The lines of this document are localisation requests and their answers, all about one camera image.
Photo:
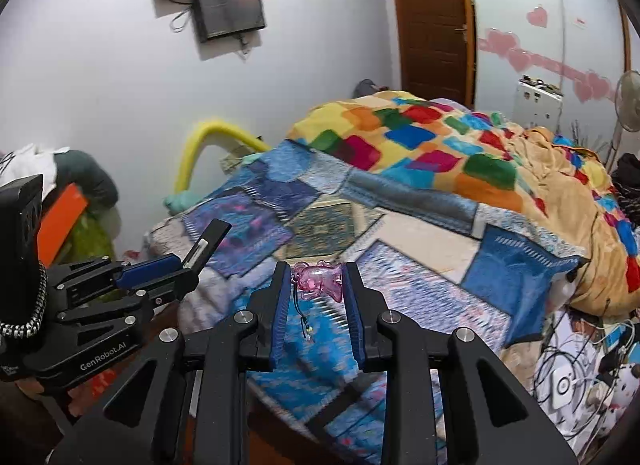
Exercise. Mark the standing fan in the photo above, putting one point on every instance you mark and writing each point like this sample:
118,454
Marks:
626,103

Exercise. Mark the white cloth pile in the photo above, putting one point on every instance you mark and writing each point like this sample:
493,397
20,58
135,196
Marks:
29,161

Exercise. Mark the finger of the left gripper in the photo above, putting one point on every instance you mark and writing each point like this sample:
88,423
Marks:
134,276
168,288

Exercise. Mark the pink plastic toy charm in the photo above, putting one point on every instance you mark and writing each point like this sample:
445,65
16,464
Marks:
322,279

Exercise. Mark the colourful checked blanket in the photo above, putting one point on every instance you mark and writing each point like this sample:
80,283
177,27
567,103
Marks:
426,145

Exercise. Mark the white box on wardrobe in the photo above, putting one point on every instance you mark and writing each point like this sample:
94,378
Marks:
537,104

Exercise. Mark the black rectangular strip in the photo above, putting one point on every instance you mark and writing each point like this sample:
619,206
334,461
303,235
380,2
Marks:
206,245

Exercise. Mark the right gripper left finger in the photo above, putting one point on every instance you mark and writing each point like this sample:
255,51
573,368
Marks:
282,284

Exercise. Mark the white power adapter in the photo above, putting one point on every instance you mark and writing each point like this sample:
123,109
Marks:
563,385

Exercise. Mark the white wardrobe with pink hearts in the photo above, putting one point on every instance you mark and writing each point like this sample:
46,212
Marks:
577,45

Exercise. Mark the black bag on bed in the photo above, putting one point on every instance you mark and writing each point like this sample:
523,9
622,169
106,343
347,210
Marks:
626,181

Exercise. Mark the yellow foam tube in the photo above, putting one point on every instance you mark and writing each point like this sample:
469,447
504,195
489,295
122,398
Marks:
206,133

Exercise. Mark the brown wooden door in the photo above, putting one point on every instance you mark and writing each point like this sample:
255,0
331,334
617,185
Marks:
437,48

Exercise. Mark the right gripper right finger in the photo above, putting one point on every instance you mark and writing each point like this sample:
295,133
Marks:
351,284

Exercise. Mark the blue patchwork bedspread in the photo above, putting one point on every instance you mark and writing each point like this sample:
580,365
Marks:
443,260

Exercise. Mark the dark green cushion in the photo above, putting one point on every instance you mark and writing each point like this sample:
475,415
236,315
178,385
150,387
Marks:
81,169

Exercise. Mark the tan blanket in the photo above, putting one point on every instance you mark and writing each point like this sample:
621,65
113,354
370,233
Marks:
567,190

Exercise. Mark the black clip microphone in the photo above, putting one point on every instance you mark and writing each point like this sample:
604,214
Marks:
569,280

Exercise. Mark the green patterned cloth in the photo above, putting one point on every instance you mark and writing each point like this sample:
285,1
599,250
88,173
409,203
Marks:
86,240

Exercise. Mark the orange box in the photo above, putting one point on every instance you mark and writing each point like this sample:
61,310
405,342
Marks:
58,221

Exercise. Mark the lower wall monitor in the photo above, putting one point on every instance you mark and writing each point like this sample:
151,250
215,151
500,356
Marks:
224,18

